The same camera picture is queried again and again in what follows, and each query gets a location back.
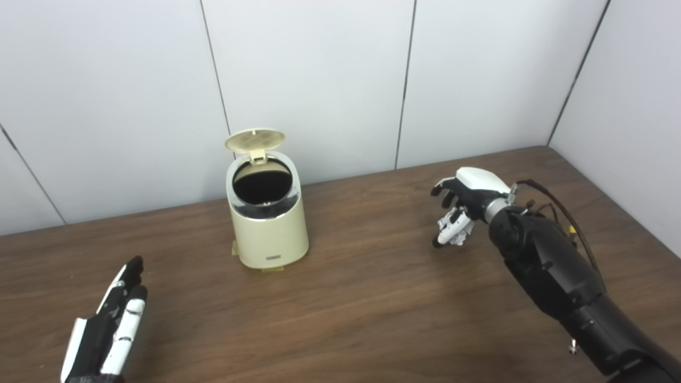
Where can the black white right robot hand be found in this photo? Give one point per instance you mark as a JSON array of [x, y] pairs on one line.
[[479, 186]]

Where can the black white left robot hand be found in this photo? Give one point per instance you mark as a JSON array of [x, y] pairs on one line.
[[96, 340]]

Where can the white paper ball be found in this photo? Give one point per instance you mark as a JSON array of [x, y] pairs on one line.
[[464, 234]]

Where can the cream-colored bin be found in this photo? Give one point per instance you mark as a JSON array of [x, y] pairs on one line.
[[271, 234]]

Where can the round cream bin lid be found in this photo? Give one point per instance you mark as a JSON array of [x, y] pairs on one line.
[[254, 140]]

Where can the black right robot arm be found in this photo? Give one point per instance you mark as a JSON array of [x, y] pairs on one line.
[[558, 266]]

